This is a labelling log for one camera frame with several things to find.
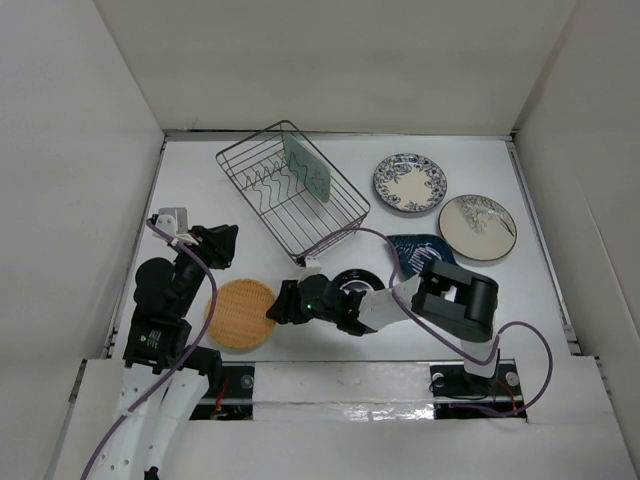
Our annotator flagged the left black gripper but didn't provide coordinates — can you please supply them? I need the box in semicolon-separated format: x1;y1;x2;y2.
173;223;237;314

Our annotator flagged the light green rectangular plate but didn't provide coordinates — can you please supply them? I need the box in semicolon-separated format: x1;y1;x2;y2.
283;133;331;203

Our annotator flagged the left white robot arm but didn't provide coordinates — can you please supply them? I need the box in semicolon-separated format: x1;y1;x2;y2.
81;216;239;479

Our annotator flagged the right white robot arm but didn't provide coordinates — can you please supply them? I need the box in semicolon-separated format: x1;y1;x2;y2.
266;259;499;397

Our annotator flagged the round woven bamboo plate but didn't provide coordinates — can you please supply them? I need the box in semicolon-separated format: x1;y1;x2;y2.
208;279;276;350

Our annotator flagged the glossy black round plate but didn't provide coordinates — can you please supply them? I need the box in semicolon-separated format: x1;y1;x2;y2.
332;269;385;300

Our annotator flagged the dark blue leaf plate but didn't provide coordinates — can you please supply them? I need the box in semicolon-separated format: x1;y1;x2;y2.
388;234;457;279

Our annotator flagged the blue floral round plate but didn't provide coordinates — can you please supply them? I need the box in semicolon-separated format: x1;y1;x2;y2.
373;153;448;213

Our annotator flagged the cream tree pattern plate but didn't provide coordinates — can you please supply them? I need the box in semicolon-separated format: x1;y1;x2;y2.
438;194;518;262

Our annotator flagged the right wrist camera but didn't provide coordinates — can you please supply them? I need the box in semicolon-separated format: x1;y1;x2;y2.
297;256;322;277

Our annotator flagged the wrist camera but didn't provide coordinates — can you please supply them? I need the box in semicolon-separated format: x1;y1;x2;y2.
297;256;322;277
151;207;189;241

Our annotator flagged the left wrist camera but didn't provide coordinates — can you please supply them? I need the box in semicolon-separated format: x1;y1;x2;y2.
151;207;189;241

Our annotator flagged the grey wire dish rack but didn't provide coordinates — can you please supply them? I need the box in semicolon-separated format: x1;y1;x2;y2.
215;120;371;265

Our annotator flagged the silver taped front rail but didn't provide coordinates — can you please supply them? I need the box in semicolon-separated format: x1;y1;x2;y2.
191;360;526;422

